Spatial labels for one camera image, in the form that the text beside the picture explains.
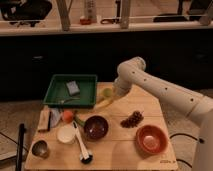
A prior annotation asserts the yellow banana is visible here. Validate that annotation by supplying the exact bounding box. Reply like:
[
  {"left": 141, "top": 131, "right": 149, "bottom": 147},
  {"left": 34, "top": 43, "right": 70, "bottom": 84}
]
[{"left": 94, "top": 97, "right": 114, "bottom": 110}]

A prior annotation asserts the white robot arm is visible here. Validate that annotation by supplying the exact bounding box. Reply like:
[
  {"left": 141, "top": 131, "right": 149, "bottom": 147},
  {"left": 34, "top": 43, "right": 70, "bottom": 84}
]
[{"left": 114, "top": 57, "right": 213, "bottom": 171}]

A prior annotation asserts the green plastic cup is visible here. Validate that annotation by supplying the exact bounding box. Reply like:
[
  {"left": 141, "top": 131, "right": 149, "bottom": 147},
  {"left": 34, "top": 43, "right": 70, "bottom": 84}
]
[{"left": 102, "top": 88, "right": 113, "bottom": 101}]

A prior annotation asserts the white cup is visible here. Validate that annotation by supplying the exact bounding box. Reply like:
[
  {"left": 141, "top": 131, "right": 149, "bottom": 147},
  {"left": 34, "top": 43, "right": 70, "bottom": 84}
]
[{"left": 57, "top": 124, "right": 75, "bottom": 144}]

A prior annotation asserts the metal cup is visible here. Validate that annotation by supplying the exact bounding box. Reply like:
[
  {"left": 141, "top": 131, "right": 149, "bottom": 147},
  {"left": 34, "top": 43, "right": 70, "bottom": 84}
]
[{"left": 32, "top": 140, "right": 49, "bottom": 159}]

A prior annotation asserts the bunch of dark grapes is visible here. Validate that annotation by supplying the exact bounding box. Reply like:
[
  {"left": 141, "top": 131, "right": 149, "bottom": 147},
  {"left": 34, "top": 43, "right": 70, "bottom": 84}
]
[{"left": 120, "top": 111, "right": 144, "bottom": 128}]

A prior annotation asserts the dark purple bowl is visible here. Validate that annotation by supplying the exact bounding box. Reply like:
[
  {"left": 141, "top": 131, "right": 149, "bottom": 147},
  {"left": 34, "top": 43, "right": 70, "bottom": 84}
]
[{"left": 83, "top": 115, "right": 109, "bottom": 141}]

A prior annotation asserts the grey blue sponge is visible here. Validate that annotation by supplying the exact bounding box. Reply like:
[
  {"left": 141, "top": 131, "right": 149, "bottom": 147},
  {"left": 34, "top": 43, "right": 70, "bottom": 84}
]
[{"left": 66, "top": 81, "right": 80, "bottom": 95}]

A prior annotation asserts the metal fork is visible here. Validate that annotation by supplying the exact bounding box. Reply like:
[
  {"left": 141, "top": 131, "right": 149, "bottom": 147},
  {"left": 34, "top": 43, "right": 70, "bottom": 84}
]
[{"left": 58, "top": 97, "right": 80, "bottom": 104}]

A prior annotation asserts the green plastic tray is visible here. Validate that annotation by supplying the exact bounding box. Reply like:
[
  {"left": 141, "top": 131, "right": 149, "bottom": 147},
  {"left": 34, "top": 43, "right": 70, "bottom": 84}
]
[{"left": 43, "top": 74, "right": 97, "bottom": 108}]

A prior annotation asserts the red orange bowl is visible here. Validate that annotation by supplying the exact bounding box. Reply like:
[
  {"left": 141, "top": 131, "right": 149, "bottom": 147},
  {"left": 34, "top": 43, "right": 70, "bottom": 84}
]
[{"left": 135, "top": 125, "right": 168, "bottom": 155}]

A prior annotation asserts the white grey cloth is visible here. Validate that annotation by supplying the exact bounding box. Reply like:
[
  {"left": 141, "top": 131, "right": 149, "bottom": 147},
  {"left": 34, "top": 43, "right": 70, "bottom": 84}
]
[{"left": 50, "top": 108, "right": 61, "bottom": 128}]

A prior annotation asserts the red object on shelf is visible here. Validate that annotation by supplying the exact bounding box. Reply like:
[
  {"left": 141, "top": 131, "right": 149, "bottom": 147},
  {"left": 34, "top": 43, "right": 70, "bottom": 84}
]
[{"left": 79, "top": 16, "right": 92, "bottom": 25}]

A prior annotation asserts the wooden block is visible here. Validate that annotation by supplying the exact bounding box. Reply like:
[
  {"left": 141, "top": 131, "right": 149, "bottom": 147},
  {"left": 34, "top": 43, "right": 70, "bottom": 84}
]
[{"left": 38, "top": 108, "right": 50, "bottom": 132}]

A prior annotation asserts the black pole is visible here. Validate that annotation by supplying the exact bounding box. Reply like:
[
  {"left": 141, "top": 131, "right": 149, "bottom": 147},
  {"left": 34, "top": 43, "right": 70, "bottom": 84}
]
[{"left": 15, "top": 123, "right": 26, "bottom": 171}]

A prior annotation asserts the black office chair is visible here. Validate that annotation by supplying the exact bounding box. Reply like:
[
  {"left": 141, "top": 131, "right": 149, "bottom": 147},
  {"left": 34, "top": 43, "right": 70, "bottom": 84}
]
[{"left": 0, "top": 0, "right": 52, "bottom": 27}]

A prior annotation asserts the white handled dish brush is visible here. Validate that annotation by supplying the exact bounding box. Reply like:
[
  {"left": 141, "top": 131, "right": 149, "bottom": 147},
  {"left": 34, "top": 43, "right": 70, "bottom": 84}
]
[{"left": 73, "top": 122, "right": 93, "bottom": 164}]

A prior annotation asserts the black floor cable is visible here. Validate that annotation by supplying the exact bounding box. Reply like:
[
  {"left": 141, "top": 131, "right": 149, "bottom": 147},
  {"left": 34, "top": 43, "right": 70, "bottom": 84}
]
[{"left": 169, "top": 132, "right": 201, "bottom": 171}]

